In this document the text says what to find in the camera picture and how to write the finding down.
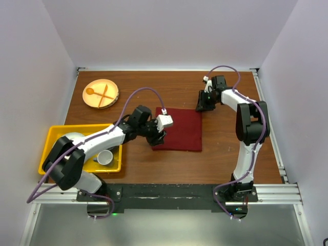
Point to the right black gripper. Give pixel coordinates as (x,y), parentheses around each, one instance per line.
(202,105)

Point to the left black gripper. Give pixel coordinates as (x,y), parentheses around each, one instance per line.
(158,138)

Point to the dark red cloth napkin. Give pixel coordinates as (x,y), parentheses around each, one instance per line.
(186,132)

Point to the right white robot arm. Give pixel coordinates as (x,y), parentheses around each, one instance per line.
(252,128)

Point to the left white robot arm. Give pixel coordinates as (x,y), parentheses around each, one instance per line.
(64,164)

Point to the grey white mug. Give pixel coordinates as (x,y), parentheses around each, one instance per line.
(104,158)

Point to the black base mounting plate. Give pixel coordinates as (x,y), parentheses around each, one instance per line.
(181,197)

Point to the yellow plastic bin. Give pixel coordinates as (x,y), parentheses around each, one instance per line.
(55,132)

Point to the orange plastic fork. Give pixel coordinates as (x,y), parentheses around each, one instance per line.
(103,95)

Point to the orange round plate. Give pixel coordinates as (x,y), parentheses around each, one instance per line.
(98,86)

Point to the orange plastic spoon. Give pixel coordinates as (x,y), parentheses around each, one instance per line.
(90,91)

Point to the white paper plate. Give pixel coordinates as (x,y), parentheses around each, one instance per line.
(73,136)

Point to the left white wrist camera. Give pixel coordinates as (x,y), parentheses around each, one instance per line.
(164,120)

